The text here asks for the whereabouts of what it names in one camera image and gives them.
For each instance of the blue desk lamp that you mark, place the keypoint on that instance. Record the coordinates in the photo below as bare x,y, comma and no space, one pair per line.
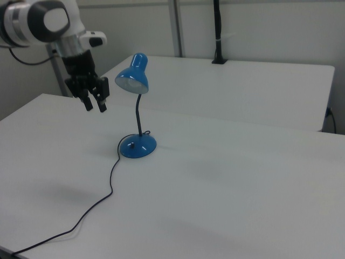
137,147

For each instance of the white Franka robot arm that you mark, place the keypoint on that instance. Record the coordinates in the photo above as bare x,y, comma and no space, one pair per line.
40,21

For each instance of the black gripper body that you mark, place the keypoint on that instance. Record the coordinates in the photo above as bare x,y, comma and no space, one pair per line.
81,75

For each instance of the white rectangular desk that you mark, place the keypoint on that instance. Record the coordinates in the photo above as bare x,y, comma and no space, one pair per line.
231,89

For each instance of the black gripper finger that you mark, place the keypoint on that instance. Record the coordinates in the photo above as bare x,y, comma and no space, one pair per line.
88,103
102,105

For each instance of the black pole with clamp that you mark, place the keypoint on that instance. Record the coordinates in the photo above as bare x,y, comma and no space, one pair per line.
219,32

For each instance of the grey metal frame post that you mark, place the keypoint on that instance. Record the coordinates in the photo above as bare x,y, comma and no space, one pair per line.
58,73
176,27

